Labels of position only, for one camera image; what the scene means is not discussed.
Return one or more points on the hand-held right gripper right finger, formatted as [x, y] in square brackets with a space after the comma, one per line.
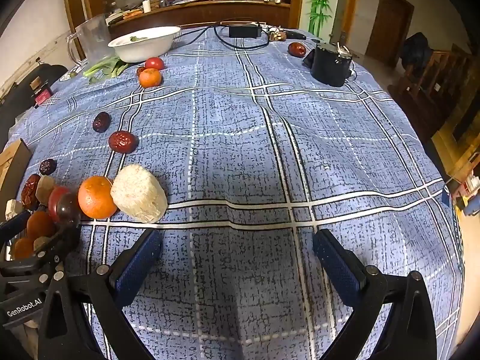
[339, 270]

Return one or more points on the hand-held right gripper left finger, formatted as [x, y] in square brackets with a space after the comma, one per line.
[138, 266]

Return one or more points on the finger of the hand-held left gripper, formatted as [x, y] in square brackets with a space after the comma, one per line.
[56, 242]
[13, 222]

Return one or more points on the long dried red date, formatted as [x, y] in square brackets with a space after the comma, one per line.
[29, 193]

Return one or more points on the cardboard box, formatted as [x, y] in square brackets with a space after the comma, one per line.
[11, 165]

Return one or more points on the large pale sugarcane chunk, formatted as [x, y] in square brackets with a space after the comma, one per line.
[138, 193]

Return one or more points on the red tomato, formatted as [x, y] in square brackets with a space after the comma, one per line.
[154, 63]
[54, 198]

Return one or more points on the black sofa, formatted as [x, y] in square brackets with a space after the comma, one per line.
[26, 93]

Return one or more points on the green leafy vegetables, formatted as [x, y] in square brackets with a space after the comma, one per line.
[105, 68]

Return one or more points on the small orange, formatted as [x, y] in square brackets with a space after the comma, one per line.
[150, 78]

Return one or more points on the clear glass pitcher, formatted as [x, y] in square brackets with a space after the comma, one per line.
[92, 39]

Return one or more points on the black container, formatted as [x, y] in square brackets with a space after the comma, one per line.
[332, 63]

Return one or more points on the wooden chair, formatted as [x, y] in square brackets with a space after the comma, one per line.
[437, 86]

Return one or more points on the white bowl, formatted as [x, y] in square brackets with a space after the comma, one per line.
[144, 43]

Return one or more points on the dark jacket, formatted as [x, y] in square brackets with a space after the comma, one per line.
[416, 50]

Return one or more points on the small brown white object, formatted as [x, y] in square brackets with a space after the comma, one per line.
[277, 35]

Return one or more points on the wooden door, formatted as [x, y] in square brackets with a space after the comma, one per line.
[392, 24]

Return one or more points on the white cup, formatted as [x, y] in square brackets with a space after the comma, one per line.
[146, 6]

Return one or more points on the black power adapter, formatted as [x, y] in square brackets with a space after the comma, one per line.
[243, 30]

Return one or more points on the wooden counter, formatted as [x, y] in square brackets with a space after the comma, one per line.
[198, 13]

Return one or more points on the green bamboo wall decal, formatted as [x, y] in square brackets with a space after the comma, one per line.
[318, 0]

